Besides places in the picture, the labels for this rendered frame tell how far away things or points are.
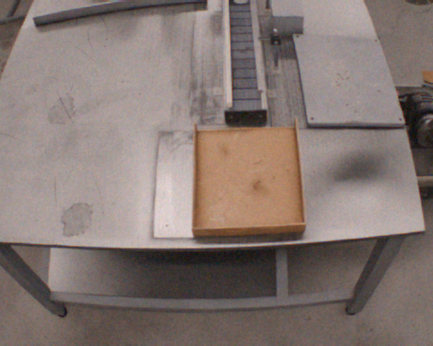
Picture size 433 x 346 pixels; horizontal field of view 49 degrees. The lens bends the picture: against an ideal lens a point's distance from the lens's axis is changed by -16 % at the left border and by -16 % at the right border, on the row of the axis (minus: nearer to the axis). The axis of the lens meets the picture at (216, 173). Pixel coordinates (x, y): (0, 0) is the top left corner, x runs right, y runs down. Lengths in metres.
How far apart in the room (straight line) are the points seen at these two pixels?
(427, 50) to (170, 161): 2.01
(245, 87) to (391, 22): 1.84
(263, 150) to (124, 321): 1.02
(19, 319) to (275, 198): 1.37
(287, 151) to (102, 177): 0.47
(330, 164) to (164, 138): 0.43
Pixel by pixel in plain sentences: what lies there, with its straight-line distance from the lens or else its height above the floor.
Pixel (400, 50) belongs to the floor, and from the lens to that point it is 2.99.
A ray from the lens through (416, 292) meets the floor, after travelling 2.20.
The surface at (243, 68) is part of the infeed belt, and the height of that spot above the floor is 0.88.
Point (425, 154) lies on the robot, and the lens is 2.23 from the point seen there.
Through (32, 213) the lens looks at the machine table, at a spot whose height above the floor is 0.83.
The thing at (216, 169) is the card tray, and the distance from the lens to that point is 1.38.
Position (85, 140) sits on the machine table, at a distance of 1.51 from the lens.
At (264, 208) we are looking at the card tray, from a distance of 1.32.
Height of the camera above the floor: 1.99
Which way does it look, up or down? 57 degrees down
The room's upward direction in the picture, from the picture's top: 8 degrees counter-clockwise
